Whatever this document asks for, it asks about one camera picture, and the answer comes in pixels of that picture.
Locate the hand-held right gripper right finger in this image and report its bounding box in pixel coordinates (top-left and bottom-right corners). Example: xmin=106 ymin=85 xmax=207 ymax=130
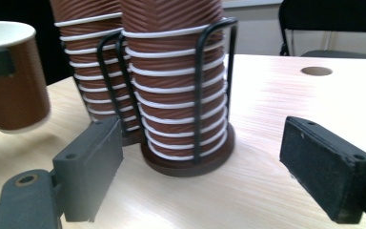
xmin=278 ymin=115 xmax=366 ymax=224

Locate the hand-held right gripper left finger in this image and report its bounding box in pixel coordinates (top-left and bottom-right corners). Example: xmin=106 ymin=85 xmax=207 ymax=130
xmin=51 ymin=115 xmax=125 ymax=223

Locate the brown ribbed paper cup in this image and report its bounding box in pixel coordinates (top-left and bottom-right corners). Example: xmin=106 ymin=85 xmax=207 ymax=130
xmin=0 ymin=20 xmax=51 ymax=135

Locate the stack of brown paper cups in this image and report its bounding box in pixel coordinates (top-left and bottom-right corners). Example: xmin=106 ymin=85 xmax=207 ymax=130
xmin=49 ymin=0 xmax=141 ymax=133
xmin=119 ymin=0 xmax=229 ymax=161

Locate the black wire cup holder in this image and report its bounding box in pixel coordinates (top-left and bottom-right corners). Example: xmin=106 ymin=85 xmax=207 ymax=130
xmin=61 ymin=17 xmax=239 ymax=178

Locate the black chair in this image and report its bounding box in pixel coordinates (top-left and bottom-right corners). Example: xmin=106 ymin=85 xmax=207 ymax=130
xmin=278 ymin=0 xmax=366 ymax=60

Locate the round desk cable grommet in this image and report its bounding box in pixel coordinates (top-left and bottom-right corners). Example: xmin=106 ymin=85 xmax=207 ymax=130
xmin=300 ymin=66 xmax=334 ymax=77

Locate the white wall cable duct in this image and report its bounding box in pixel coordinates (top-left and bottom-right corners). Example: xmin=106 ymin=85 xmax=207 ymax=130
xmin=222 ymin=0 xmax=284 ymax=9

